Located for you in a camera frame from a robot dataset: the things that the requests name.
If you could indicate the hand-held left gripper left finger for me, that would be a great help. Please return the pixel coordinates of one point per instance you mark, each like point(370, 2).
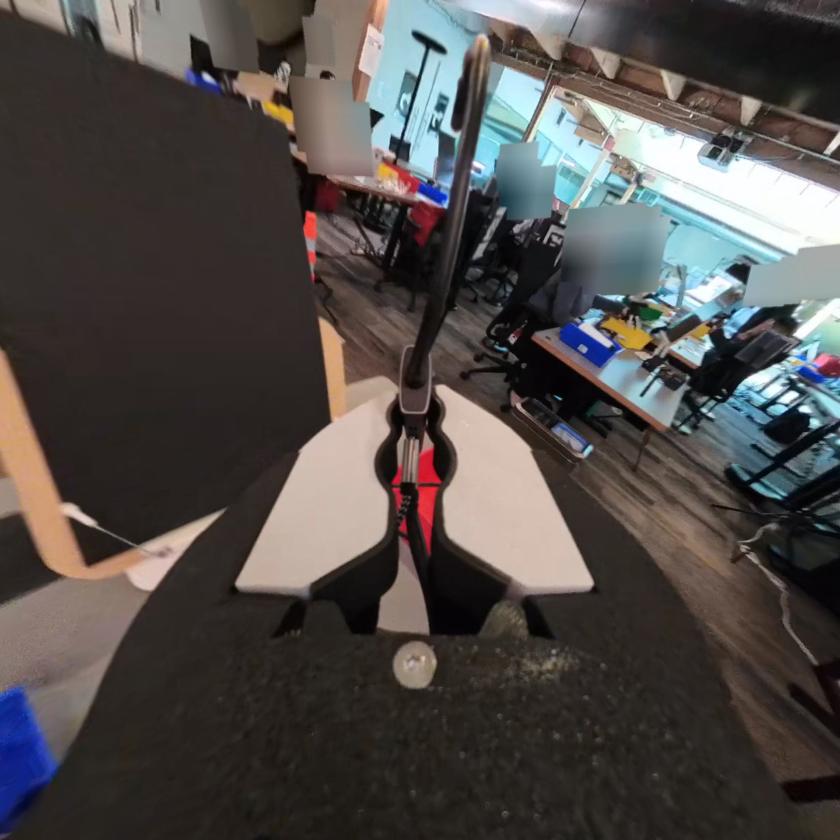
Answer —
point(321, 518)

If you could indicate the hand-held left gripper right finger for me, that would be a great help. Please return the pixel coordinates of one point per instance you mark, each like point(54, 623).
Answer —
point(512, 518)

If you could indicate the red plastic bin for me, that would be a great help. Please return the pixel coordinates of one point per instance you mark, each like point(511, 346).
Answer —
point(425, 472)

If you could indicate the dark grey usb hub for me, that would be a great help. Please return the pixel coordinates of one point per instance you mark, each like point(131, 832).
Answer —
point(417, 390)

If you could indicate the blue plastic bin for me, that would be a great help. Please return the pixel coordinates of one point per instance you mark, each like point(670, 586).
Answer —
point(23, 754)

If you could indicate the grey tray on floor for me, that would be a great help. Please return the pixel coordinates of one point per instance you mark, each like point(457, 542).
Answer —
point(554, 430)

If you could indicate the white folding stand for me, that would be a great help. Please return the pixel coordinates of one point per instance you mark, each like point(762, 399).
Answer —
point(151, 564)

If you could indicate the blue storage bin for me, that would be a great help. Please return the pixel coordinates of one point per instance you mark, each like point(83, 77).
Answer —
point(587, 344)

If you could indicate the black office chair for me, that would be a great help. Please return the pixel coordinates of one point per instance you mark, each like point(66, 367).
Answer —
point(518, 328)

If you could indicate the wood-framed black board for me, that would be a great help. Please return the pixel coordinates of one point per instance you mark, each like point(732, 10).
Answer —
point(131, 295)

